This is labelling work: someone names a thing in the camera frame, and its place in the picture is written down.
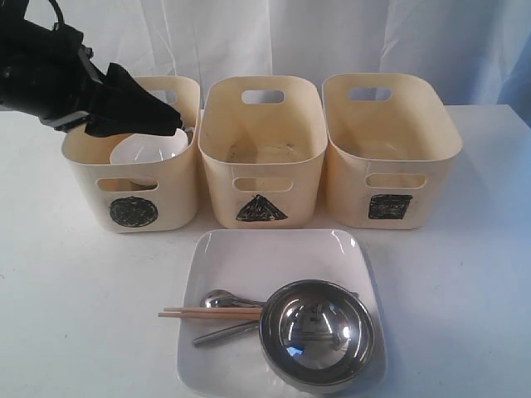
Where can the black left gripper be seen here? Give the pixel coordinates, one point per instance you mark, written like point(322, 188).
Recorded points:
point(59, 68)

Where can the white plastic bowl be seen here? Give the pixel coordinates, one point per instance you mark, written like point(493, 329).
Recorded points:
point(140, 149)

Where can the stainless steel bowl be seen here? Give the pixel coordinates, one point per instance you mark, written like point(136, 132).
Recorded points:
point(316, 336)

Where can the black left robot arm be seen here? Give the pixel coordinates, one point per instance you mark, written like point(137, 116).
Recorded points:
point(14, 93)

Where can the cream bin with circle mark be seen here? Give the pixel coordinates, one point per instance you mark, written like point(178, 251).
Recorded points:
point(132, 198)

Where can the cream bin with triangle mark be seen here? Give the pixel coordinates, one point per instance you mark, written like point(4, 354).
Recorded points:
point(263, 141)

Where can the white square plate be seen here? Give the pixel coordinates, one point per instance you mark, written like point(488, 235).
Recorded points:
point(253, 264)

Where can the stainless steel spoon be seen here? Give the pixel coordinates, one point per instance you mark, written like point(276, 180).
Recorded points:
point(220, 298)

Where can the stainless steel knife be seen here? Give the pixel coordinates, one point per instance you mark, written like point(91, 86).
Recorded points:
point(225, 333)

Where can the cream bin with square mark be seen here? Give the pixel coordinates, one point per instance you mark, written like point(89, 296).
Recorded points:
point(392, 146)

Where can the white backdrop curtain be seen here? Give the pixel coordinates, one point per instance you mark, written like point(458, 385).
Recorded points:
point(471, 52)

